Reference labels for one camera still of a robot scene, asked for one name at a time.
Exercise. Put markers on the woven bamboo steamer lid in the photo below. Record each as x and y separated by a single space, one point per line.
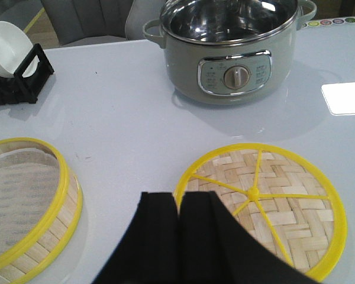
286 203

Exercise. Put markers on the black bowl rack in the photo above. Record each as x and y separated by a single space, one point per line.
20 89

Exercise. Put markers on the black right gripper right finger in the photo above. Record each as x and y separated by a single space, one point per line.
215 248

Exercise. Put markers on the white steamer liner cloth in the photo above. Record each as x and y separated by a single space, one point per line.
28 182

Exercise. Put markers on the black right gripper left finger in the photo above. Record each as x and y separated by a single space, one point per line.
147 252

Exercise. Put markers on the grey chair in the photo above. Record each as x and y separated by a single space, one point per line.
87 22
141 12

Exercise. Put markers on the white bowl right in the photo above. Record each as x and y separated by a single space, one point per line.
14 47

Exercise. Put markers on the grey chair right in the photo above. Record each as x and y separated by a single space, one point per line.
141 12

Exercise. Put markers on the grey chair left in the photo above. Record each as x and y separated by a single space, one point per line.
87 22

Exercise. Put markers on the grey-green electric cooking pot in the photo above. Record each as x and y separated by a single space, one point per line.
228 52

